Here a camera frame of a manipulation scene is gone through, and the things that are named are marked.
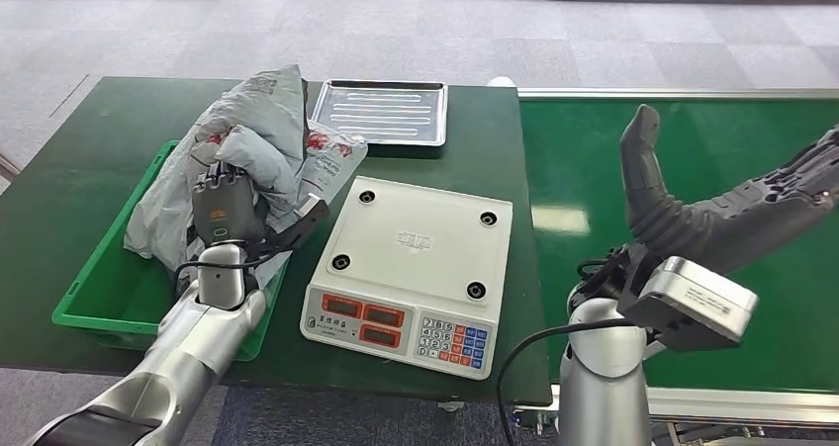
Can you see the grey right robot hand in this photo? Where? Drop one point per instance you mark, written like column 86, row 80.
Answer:
column 721, row 227

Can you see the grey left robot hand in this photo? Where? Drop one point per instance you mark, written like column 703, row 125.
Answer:
column 226, row 210

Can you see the small grey package red print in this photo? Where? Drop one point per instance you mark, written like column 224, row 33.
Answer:
column 269, row 122

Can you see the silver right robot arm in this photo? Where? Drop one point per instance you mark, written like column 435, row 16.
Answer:
column 603, row 377

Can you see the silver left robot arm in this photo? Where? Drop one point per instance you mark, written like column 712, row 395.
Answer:
column 190, row 345

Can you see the large grey package black logo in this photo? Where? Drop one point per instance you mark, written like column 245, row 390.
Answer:
column 157, row 214

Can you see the green conveyor belt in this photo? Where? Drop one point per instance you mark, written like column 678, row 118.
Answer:
column 721, row 155

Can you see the green plastic bin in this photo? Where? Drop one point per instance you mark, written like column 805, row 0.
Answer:
column 111, row 299

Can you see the silver metal tray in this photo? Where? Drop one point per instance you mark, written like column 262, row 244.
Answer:
column 383, row 112

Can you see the white electronic scale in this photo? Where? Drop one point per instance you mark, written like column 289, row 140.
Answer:
column 413, row 246

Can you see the white round knob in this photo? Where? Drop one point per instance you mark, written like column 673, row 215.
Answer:
column 502, row 81

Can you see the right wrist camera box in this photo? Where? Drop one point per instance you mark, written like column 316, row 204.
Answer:
column 701, row 302

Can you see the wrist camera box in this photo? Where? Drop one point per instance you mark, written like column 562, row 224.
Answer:
column 701, row 302
column 305, row 217

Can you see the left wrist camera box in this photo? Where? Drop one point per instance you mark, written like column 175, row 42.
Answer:
column 305, row 217

